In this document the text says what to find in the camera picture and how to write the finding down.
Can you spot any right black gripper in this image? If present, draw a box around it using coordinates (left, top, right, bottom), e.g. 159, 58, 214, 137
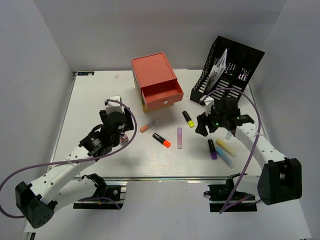
195, 104, 228, 137

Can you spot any white printed paper booklet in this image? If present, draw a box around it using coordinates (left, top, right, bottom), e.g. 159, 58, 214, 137
203, 48, 228, 95

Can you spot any coral top drawer box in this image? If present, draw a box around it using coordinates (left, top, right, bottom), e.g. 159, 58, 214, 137
131, 52, 184, 104

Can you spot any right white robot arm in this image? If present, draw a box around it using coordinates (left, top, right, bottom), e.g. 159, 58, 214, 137
195, 97, 302, 205

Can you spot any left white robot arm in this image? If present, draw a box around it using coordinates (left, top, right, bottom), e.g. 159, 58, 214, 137
15, 106, 134, 229

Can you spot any black yellow highlighter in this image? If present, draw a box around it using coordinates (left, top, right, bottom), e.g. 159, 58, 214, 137
182, 111, 195, 128

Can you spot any clear pink-capped pen case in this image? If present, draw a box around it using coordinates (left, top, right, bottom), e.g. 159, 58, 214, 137
120, 134, 129, 146

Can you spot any pastel purple highlighter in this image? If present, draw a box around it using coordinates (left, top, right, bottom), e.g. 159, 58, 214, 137
177, 127, 183, 150

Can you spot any orange grey highlighter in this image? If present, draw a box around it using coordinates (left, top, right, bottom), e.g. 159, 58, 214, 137
139, 118, 159, 133

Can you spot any pastel green highlighter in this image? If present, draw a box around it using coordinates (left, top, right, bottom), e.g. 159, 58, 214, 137
225, 131, 232, 140

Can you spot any pastel yellow highlighter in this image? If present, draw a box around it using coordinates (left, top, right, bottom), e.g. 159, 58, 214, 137
215, 139, 237, 158

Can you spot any black purple highlighter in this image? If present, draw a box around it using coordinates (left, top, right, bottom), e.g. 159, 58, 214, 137
207, 139, 218, 160

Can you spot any yellow bottom drawer box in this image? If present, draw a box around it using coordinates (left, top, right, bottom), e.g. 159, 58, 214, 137
142, 100, 175, 113

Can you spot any pastel blue highlighter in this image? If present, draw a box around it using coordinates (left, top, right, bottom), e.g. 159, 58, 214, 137
215, 147, 234, 169

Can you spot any black orange highlighter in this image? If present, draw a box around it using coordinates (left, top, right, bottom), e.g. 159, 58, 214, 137
152, 133, 171, 148

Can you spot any green middle drawer box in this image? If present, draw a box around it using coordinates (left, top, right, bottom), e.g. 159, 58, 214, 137
134, 82, 145, 107

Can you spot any black label sticker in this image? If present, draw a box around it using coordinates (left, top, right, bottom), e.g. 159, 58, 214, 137
77, 71, 95, 76

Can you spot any black three-slot file holder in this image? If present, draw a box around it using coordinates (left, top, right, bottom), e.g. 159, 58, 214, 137
190, 36, 265, 103

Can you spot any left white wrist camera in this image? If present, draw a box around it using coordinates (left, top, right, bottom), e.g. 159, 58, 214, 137
104, 95, 123, 116

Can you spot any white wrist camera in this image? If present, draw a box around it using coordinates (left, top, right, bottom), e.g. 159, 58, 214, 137
104, 95, 123, 116
200, 95, 214, 117

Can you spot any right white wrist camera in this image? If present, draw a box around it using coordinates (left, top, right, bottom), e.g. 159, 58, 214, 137
200, 95, 214, 117

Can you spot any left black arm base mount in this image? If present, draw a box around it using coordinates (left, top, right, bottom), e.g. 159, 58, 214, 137
73, 173, 125, 210

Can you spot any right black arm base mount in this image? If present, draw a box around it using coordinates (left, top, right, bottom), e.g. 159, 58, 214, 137
203, 173, 258, 213

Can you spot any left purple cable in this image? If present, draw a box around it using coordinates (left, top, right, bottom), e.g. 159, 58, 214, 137
0, 99, 137, 219

